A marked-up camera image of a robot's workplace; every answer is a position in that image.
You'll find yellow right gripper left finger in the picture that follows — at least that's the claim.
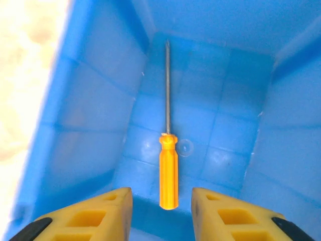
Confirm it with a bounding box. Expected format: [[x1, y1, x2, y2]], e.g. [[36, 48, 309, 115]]
[[9, 187, 133, 241]]

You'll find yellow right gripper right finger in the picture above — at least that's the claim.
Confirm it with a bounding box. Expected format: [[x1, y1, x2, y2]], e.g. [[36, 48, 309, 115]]
[[191, 187, 318, 241]]

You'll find orange handled screwdriver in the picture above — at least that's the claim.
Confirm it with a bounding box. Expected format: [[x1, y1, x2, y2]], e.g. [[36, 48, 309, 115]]
[[158, 39, 180, 210]]

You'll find blue plastic bin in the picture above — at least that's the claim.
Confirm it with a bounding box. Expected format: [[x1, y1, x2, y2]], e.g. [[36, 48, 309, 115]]
[[6, 0, 321, 241]]

